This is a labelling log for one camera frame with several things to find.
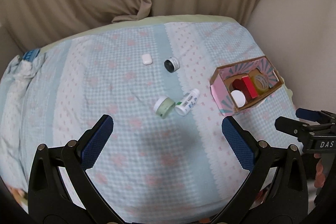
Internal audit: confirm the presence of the yellow tape roll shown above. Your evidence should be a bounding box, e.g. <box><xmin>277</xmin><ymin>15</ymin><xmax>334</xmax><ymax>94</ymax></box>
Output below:
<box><xmin>252</xmin><ymin>75</ymin><xmax>269</xmax><ymax>95</ymax></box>

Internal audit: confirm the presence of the red rectangular box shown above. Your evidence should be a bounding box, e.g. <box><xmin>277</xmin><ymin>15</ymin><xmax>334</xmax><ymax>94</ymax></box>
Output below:
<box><xmin>241</xmin><ymin>76</ymin><xmax>258</xmax><ymax>99</ymax></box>

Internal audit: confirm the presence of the white lid green jar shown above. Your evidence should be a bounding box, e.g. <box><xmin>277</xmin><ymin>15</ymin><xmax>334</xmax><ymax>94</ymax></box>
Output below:
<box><xmin>231</xmin><ymin>90</ymin><xmax>246</xmax><ymax>108</ymax></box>

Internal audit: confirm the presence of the white plastic bottle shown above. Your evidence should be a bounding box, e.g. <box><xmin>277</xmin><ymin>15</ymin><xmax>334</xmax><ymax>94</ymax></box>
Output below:
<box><xmin>175</xmin><ymin>89</ymin><xmax>200</xmax><ymax>117</ymax></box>

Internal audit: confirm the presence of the pale green cream jar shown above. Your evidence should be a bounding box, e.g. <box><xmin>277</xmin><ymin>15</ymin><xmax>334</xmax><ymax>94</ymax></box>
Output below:
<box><xmin>153</xmin><ymin>96</ymin><xmax>175</xmax><ymax>119</ymax></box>

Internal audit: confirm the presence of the right hand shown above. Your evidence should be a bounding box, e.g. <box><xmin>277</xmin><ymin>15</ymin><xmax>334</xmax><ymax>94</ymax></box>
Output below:
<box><xmin>314</xmin><ymin>153</ymin><xmax>326</xmax><ymax>188</ymax></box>

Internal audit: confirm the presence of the pink cardboard box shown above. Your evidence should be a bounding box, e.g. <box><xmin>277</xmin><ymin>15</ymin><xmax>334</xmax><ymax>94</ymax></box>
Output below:
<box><xmin>210</xmin><ymin>56</ymin><xmax>284</xmax><ymax>116</ymax></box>

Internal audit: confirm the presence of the blue pink patterned bedsheet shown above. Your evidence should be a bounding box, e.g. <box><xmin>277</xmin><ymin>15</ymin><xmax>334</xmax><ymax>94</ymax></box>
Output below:
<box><xmin>0</xmin><ymin>15</ymin><xmax>302</xmax><ymax>223</ymax></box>

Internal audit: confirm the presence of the blue white crumpled blanket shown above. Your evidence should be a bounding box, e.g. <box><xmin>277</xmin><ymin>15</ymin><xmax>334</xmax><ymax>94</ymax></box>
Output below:
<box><xmin>1</xmin><ymin>53</ymin><xmax>46</xmax><ymax>188</ymax></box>

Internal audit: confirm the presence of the small black lid jar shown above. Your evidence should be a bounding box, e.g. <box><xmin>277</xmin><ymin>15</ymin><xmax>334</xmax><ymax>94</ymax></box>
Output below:
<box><xmin>164</xmin><ymin>57</ymin><xmax>181</xmax><ymax>73</ymax></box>

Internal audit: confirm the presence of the blue packet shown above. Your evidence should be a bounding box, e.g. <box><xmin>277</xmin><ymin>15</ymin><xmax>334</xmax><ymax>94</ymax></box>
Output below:
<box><xmin>22</xmin><ymin>48</ymin><xmax>41</xmax><ymax>62</ymax></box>

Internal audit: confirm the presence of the white earbud case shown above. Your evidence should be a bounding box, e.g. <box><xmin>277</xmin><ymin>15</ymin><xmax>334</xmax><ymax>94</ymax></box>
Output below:
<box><xmin>141</xmin><ymin>53</ymin><xmax>153</xmax><ymax>65</ymax></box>

